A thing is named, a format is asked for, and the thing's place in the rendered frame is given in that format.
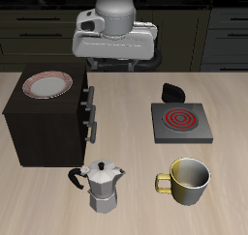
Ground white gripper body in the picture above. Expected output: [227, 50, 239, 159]
[72, 20, 159, 61]

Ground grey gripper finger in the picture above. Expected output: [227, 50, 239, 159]
[128, 59, 140, 72]
[85, 57, 98, 70]

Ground round black stove knob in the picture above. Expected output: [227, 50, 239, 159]
[161, 82, 187, 104]

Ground silver moka pot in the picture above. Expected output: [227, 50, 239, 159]
[67, 159, 127, 215]

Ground white plate with red rings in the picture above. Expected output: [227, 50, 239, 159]
[21, 70, 74, 101]

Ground dark kitchen cupboards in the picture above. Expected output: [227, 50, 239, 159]
[0, 0, 248, 73]

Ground dark wooden cabinet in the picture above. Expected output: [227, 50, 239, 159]
[2, 62, 98, 168]

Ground yellow and white mug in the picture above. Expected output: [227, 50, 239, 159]
[154, 157, 212, 207]

